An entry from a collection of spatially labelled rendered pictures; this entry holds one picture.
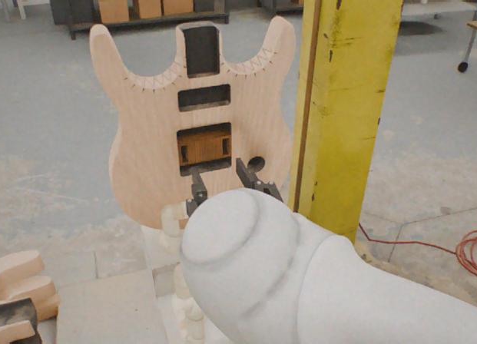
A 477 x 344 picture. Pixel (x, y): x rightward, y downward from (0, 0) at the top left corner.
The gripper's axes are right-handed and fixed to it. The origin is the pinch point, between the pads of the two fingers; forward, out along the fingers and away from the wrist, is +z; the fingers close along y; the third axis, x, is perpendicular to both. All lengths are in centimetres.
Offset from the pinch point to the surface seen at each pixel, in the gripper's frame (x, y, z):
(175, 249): -20.2, -7.6, 6.7
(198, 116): 6.1, -0.7, 10.4
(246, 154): -3.7, 8.1, 10.3
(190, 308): -19.1, -8.4, -8.6
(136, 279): -39.0, -15.7, 18.6
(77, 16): -114, -16, 477
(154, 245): -21.7, -11.1, 10.6
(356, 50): -19, 78, 83
